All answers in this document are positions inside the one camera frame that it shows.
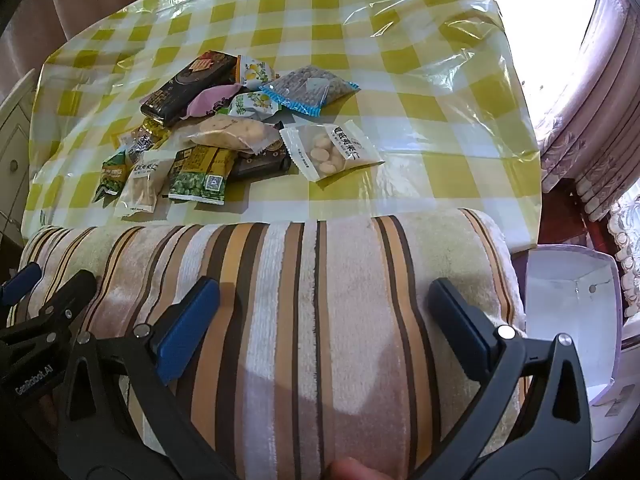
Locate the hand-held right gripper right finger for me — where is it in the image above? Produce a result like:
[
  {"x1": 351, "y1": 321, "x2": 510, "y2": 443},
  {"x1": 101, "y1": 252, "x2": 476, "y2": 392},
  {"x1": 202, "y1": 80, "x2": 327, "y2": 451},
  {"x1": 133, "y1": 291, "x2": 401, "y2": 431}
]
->
[{"x1": 425, "y1": 277, "x2": 593, "y2": 480}]

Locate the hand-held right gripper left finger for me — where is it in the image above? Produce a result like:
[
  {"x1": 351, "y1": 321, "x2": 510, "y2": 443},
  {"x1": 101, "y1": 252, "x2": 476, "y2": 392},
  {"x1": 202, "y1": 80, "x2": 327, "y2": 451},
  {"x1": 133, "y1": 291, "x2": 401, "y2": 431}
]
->
[{"x1": 60, "y1": 275, "x2": 236, "y2": 480}]

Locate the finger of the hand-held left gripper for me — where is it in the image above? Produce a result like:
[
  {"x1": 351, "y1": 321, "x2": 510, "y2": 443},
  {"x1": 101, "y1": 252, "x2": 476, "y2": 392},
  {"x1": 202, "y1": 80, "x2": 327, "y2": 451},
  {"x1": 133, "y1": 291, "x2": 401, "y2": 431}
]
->
[
  {"x1": 0, "y1": 261, "x2": 43, "y2": 308},
  {"x1": 0, "y1": 269, "x2": 98, "y2": 361}
]

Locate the green pea snack packet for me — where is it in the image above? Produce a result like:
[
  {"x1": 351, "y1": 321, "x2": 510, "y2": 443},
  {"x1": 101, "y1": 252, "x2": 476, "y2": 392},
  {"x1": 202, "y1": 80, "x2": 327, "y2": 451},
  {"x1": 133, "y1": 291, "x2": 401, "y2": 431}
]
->
[{"x1": 167, "y1": 145, "x2": 237, "y2": 204}]

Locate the yellow brown snack packet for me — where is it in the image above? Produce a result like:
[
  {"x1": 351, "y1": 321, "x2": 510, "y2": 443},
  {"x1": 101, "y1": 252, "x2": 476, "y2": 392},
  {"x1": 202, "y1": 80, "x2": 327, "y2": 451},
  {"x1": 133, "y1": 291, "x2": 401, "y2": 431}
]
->
[{"x1": 111, "y1": 117, "x2": 172, "y2": 163}]

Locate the clear beige cracker packet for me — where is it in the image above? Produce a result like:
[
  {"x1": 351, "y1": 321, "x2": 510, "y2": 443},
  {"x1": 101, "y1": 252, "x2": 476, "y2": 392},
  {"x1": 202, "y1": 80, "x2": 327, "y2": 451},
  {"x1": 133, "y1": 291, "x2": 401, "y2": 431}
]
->
[{"x1": 187, "y1": 114, "x2": 285, "y2": 156}]

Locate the clear round biscuit packet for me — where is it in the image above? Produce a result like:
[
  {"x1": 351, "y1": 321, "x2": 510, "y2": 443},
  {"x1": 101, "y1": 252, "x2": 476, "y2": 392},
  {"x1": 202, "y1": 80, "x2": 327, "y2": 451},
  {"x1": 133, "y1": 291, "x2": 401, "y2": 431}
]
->
[{"x1": 279, "y1": 120, "x2": 385, "y2": 183}]

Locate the purple snack packet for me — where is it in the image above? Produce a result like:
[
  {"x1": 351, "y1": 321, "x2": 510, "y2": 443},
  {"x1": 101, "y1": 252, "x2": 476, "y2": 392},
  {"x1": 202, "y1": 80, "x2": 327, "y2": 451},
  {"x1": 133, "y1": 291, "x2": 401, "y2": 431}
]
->
[{"x1": 181, "y1": 84, "x2": 241, "y2": 120}]

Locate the green white candy packet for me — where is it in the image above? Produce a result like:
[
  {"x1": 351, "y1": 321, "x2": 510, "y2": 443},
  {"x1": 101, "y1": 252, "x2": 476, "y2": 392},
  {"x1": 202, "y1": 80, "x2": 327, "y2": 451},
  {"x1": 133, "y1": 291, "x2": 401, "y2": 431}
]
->
[
  {"x1": 227, "y1": 91, "x2": 281, "y2": 123},
  {"x1": 235, "y1": 55, "x2": 277, "y2": 92}
]

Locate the person's right hand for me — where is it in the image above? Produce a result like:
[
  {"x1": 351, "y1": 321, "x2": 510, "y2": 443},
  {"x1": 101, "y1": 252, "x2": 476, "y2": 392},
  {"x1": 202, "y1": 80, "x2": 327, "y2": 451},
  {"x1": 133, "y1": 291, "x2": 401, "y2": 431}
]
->
[{"x1": 320, "y1": 457, "x2": 386, "y2": 480}]

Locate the small white snack packet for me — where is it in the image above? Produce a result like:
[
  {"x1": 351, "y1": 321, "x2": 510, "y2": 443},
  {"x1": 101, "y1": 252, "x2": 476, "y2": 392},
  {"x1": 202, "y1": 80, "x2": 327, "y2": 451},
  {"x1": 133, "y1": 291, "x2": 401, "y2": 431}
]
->
[{"x1": 114, "y1": 160, "x2": 173, "y2": 219}]

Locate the small green snack packet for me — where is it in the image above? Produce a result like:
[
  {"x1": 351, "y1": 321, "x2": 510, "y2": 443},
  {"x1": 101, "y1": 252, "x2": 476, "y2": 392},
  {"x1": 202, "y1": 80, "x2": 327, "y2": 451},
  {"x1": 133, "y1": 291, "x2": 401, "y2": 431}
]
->
[{"x1": 92, "y1": 149, "x2": 132, "y2": 204}]

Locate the white cabinet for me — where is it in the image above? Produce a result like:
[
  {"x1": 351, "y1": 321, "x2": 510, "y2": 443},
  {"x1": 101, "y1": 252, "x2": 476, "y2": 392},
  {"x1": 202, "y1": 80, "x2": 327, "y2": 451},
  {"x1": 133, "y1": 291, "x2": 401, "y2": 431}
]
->
[{"x1": 0, "y1": 67, "x2": 51, "y2": 241}]

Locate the striped tasselled blanket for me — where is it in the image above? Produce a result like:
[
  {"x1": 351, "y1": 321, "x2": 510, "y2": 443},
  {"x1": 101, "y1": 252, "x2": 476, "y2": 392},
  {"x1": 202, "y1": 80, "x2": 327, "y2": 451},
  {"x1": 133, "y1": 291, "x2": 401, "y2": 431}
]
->
[{"x1": 10, "y1": 207, "x2": 528, "y2": 480}]

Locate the dark brown snack packet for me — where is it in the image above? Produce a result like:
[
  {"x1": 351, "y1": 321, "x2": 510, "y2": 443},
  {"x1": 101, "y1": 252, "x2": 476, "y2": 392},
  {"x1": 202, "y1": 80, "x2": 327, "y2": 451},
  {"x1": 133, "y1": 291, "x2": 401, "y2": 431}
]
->
[{"x1": 227, "y1": 142, "x2": 292, "y2": 182}]

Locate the white lace curtain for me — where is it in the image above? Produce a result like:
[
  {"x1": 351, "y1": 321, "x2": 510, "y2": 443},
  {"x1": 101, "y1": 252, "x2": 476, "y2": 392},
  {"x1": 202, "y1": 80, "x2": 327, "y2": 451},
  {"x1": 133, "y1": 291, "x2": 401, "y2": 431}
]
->
[{"x1": 607, "y1": 180, "x2": 640, "y2": 321}]

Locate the yellow checkered tablecloth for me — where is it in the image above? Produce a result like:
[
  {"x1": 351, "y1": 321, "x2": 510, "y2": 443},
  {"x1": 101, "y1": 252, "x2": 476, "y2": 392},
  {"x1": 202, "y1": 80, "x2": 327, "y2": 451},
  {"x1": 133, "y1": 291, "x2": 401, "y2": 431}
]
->
[{"x1": 22, "y1": 0, "x2": 543, "y2": 251}]

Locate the embroidered pink curtain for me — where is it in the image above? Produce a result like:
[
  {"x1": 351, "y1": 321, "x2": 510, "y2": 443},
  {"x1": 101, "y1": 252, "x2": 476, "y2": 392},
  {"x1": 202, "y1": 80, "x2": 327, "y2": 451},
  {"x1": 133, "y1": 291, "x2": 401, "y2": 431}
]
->
[{"x1": 530, "y1": 0, "x2": 640, "y2": 221}]

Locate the blue edged dark bean packet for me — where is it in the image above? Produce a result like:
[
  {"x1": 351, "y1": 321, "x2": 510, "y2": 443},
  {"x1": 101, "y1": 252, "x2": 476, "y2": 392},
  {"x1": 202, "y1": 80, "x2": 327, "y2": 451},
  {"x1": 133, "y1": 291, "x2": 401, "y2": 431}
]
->
[{"x1": 259, "y1": 65, "x2": 361, "y2": 118}]

